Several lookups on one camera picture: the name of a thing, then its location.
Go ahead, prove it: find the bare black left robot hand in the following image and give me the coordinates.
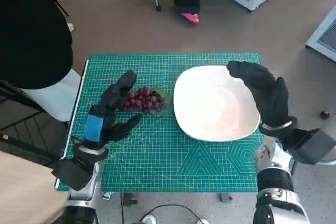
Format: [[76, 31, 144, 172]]
[[76, 69, 144, 150]]

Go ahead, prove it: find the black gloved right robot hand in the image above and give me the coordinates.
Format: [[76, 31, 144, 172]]
[[226, 60, 289, 125]]

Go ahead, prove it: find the red toy grape bunch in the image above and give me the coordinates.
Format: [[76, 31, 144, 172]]
[[115, 85, 169, 118]]

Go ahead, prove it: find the white square plate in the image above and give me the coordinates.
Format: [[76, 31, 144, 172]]
[[173, 65, 261, 142]]

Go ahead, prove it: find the black metal rack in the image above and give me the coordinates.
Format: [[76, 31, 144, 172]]
[[0, 79, 69, 167]]

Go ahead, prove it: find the green cutting mat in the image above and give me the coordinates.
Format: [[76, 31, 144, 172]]
[[57, 52, 265, 193]]

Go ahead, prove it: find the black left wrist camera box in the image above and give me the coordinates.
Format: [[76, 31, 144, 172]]
[[51, 159, 92, 191]]

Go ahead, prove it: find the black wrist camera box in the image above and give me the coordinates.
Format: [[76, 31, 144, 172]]
[[51, 159, 92, 191], [285, 129, 336, 166]]

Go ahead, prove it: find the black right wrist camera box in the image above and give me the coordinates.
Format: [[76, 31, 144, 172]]
[[285, 129, 336, 166]]

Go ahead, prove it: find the black straight hanging cable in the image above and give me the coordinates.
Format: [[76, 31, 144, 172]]
[[120, 192, 125, 224]]

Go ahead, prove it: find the black looped floor cable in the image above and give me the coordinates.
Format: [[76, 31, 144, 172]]
[[138, 204, 198, 224]]

